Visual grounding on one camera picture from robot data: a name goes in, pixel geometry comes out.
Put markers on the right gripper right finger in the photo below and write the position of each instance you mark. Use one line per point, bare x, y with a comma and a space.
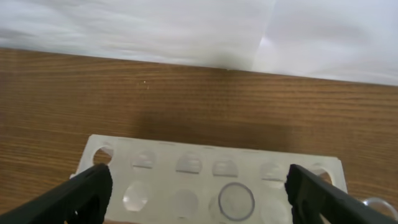
320, 199

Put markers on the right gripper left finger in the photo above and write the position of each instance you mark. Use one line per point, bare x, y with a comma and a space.
71, 199

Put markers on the clear test tube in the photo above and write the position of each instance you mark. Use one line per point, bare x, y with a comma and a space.
377, 202
236, 202

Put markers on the white test tube rack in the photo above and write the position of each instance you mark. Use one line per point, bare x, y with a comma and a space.
186, 186

